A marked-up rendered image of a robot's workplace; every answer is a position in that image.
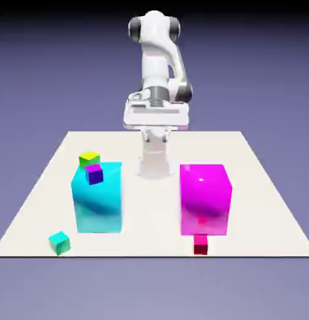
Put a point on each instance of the small purple cube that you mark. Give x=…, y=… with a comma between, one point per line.
x=94, y=175

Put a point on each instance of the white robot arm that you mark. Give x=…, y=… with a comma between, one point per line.
x=154, y=50

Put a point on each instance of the large cyan box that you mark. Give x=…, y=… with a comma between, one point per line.
x=99, y=200

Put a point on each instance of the small yellow-green cube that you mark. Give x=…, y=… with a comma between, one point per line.
x=89, y=157

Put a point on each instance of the large magenta box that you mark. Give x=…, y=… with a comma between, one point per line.
x=204, y=200

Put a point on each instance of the small red cube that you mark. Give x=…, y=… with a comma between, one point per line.
x=200, y=246

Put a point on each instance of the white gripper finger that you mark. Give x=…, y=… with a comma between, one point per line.
x=146, y=136
x=166, y=136

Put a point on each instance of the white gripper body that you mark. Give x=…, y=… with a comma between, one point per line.
x=156, y=118

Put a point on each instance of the small teal cube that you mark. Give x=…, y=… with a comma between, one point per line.
x=59, y=242

